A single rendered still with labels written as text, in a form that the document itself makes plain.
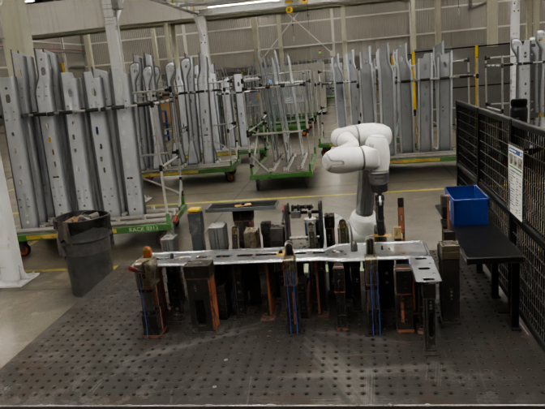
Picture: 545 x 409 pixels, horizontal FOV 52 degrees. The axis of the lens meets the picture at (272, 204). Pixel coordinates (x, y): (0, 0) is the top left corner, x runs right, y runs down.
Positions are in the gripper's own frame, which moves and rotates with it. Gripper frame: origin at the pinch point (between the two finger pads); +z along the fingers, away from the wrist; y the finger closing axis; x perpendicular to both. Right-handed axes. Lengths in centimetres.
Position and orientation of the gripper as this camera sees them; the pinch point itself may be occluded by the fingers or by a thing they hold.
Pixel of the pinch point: (380, 226)
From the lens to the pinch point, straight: 257.9
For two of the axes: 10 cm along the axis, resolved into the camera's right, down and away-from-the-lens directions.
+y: -1.3, 2.5, -9.6
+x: 9.9, -0.5, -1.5
